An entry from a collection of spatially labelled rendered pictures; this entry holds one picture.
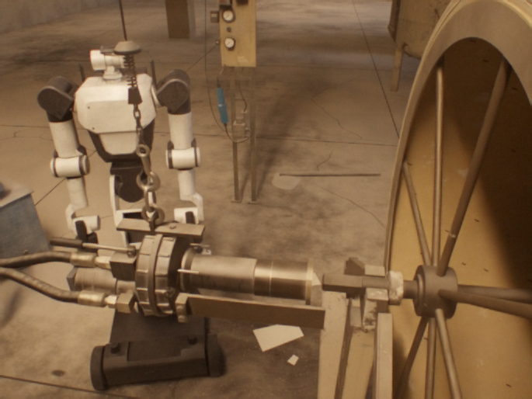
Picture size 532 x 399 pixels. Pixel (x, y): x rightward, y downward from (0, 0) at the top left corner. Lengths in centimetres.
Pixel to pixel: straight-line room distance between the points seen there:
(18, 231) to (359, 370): 217
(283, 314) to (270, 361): 100
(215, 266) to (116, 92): 70
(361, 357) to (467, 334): 84
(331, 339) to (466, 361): 60
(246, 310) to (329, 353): 85
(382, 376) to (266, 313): 36
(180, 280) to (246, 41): 196
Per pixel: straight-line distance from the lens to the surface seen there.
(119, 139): 163
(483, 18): 110
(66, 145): 175
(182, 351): 206
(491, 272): 224
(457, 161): 201
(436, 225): 134
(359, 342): 140
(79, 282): 149
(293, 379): 220
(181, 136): 167
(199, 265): 129
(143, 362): 209
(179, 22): 1006
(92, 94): 160
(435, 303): 128
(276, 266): 126
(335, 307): 226
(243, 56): 295
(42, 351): 256
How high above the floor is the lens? 179
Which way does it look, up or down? 31 degrees down
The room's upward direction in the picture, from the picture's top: straight up
